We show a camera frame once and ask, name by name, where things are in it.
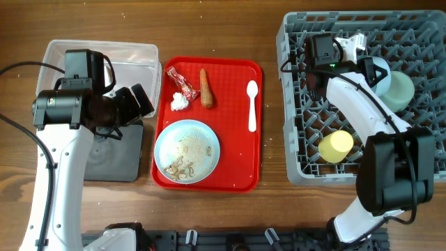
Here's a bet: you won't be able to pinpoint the red serving tray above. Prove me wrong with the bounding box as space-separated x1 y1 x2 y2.
151 56 263 192

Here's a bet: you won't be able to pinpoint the clear plastic bin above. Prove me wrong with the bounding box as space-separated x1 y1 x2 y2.
43 40 162 109

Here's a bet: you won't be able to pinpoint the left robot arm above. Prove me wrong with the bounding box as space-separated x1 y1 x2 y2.
20 49 154 250

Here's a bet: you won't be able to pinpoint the light blue bowl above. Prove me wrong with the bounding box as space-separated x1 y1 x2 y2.
369 56 392 96

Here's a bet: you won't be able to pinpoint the green bowl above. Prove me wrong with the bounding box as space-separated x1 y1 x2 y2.
380 71 415 112

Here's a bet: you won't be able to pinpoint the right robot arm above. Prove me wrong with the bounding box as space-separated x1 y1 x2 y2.
305 33 435 248

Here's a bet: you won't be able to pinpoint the yellow cup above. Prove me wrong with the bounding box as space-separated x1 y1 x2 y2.
318 130 354 163

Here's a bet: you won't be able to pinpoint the black plastic tray bin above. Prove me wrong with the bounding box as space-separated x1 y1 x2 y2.
84 120 144 182

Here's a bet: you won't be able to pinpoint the orange carrot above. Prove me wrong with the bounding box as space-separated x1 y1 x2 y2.
200 68 213 108

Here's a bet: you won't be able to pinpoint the grey dishwasher rack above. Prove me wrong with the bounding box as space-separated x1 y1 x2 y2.
276 10 445 185

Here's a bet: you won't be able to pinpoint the food scraps on plate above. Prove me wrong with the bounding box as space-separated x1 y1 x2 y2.
159 126 218 183

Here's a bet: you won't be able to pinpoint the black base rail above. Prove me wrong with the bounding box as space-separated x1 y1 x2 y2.
79 227 390 251

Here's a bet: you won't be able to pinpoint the white tissue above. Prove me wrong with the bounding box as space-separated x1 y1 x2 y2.
170 92 189 112

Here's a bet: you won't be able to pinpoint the red candy wrapper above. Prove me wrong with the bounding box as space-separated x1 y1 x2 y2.
166 66 200 101

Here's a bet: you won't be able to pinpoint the white plastic spoon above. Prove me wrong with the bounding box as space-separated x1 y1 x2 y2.
247 80 259 132

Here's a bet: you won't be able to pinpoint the light blue plate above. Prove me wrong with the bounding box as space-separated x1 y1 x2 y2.
154 119 220 185

